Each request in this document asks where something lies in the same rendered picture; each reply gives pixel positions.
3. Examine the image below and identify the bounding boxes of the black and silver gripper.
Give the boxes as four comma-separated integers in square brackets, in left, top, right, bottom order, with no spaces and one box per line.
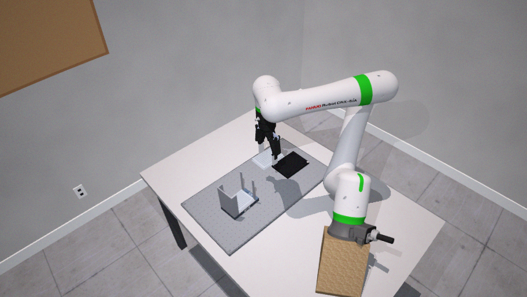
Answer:
[255,123,281,165]

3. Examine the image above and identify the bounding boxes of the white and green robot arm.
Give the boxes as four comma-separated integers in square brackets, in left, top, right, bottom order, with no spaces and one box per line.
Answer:
[252,70,399,245]

